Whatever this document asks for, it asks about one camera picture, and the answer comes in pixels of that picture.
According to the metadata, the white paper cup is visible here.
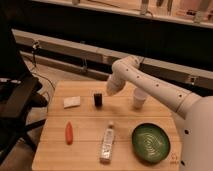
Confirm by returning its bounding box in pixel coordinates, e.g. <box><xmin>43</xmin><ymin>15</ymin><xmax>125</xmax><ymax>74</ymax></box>
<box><xmin>133</xmin><ymin>88</ymin><xmax>148</xmax><ymax>109</ymax></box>

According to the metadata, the orange carrot toy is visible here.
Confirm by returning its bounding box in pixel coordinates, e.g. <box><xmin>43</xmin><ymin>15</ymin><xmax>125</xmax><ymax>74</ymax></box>
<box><xmin>65</xmin><ymin>122</ymin><xmax>73</xmax><ymax>145</ymax></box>

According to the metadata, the black office chair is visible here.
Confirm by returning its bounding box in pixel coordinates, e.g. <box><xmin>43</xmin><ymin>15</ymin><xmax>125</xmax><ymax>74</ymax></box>
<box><xmin>0</xmin><ymin>17</ymin><xmax>48</xmax><ymax>165</ymax></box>

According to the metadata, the clear plastic bottle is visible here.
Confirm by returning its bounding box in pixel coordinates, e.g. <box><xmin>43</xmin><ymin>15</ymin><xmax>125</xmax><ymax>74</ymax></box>
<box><xmin>99</xmin><ymin>121</ymin><xmax>115</xmax><ymax>164</ymax></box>

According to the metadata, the black standing eraser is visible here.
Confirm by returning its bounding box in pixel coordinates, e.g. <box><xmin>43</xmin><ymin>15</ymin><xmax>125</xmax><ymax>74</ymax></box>
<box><xmin>94</xmin><ymin>93</ymin><xmax>102</xmax><ymax>107</ymax></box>

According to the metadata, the white sponge block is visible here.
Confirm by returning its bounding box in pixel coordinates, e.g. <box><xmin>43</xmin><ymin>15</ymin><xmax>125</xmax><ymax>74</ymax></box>
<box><xmin>63</xmin><ymin>96</ymin><xmax>81</xmax><ymax>108</ymax></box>

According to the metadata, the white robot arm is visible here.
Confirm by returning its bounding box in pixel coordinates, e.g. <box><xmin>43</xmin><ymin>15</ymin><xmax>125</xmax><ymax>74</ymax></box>
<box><xmin>107</xmin><ymin>55</ymin><xmax>213</xmax><ymax>171</ymax></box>

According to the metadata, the black cable on floor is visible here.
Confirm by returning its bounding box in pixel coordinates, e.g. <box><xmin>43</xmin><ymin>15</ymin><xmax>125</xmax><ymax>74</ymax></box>
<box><xmin>21</xmin><ymin>53</ymin><xmax>56</xmax><ymax>101</ymax></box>

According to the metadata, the green ribbed plate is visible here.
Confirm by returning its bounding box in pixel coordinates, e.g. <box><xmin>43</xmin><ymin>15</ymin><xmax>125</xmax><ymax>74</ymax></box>
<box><xmin>131</xmin><ymin>123</ymin><xmax>171</xmax><ymax>164</ymax></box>

